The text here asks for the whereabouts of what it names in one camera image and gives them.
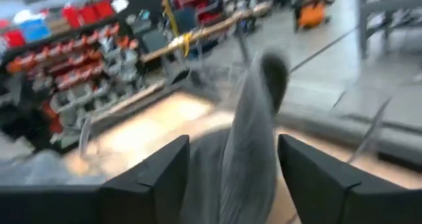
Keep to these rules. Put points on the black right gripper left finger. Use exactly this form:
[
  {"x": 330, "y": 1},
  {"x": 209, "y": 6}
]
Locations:
[{"x": 155, "y": 191}]

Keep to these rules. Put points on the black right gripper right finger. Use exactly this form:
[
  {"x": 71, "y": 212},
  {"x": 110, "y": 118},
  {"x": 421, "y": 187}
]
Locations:
[{"x": 329, "y": 197}]

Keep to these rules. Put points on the dark grey baseball cap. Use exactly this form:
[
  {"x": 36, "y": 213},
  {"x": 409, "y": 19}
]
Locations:
[{"x": 250, "y": 151}]

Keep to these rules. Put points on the storage shelf with bins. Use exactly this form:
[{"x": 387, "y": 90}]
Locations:
[{"x": 76, "y": 59}]

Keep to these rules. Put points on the wooden top workbench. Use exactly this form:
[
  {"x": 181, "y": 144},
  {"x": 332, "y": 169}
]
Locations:
[{"x": 211, "y": 29}]

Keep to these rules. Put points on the orange shop vacuum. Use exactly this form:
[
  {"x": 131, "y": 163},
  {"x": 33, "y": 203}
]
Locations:
[{"x": 311, "y": 16}]

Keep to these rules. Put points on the grey metal table frame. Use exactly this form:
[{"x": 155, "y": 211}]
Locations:
[{"x": 362, "y": 26}]

